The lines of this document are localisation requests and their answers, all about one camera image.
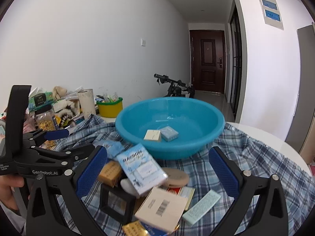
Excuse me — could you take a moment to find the grey gold refrigerator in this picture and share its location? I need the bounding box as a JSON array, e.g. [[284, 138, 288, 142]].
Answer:
[[286, 24, 314, 164]]

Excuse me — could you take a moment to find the cream thermos cup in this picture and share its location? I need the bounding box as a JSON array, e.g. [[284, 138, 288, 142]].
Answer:
[[77, 89, 96, 119]]

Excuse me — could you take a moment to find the black framed glass door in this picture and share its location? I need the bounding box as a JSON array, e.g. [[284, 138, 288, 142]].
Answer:
[[230, 5, 242, 119]]

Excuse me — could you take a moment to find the light blue small box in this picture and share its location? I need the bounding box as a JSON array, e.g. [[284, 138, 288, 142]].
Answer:
[[160, 126, 179, 142]]

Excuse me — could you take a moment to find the black square frame box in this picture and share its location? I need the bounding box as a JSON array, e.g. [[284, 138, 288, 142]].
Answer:
[[99, 184, 136, 225]]

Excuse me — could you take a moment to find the dark brown entrance door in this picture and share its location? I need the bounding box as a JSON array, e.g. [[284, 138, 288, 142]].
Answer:
[[190, 30, 225, 94]]

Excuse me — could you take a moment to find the black white plush toy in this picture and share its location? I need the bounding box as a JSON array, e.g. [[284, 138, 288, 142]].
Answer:
[[52, 99, 80, 128]]

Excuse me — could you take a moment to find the blue plastic basin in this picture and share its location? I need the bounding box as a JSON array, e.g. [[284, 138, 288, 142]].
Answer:
[[115, 97, 225, 160]]

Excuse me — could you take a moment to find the black folding bicycle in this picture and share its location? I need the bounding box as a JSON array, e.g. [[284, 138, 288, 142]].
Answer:
[[154, 74, 195, 98]]

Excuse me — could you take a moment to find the wall electrical panel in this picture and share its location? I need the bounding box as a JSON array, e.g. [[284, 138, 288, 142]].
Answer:
[[259, 0, 284, 30]]

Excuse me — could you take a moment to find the blue white cigarette carton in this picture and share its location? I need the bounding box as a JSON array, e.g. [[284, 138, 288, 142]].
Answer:
[[117, 143, 168, 195]]

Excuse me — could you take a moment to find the red gold cigarette pack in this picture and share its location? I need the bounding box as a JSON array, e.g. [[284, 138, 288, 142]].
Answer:
[[167, 186, 195, 211]]

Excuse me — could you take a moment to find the beige barcode box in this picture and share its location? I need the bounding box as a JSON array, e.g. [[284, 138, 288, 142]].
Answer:
[[135, 188, 188, 233]]

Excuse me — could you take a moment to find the mint green flat packet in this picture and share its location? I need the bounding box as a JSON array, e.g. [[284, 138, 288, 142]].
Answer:
[[182, 190, 221, 226]]

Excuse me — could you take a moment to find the glass jar with snacks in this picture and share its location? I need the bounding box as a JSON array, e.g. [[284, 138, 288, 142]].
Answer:
[[35, 104, 59, 131]]

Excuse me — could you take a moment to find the person's left hand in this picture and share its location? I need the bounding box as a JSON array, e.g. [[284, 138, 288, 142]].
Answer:
[[0, 175, 24, 210]]

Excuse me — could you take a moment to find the cream small box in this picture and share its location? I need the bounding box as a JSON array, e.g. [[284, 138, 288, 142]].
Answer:
[[144, 129, 162, 142]]

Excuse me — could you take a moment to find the round beige compact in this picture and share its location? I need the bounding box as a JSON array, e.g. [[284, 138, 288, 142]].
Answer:
[[162, 167, 190, 188]]

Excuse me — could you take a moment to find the yellow green bin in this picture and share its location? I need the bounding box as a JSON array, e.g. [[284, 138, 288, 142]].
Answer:
[[96, 97, 123, 118]]

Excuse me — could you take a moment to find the white wall switch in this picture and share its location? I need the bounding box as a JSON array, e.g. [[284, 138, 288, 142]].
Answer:
[[140, 39, 146, 46]]

